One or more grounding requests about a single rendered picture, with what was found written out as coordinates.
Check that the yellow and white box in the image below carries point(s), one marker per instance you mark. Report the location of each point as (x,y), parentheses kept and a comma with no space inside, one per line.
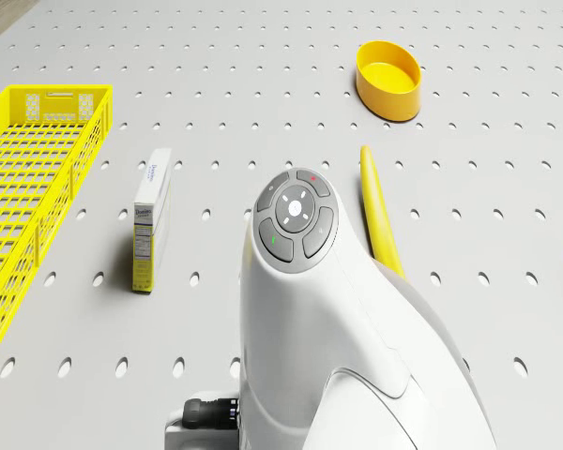
(145,234)

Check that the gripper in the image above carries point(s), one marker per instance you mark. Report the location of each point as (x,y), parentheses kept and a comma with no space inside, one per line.
(187,429)

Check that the yellow basket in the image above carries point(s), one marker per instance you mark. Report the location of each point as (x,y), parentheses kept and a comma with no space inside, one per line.
(28,197)

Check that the yellow bowl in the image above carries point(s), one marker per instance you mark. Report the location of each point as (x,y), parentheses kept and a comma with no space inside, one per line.
(389,89)

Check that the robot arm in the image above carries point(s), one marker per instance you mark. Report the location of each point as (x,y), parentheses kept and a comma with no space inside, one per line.
(338,328)

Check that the banana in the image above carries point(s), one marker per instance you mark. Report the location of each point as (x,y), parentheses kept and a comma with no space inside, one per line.
(380,215)

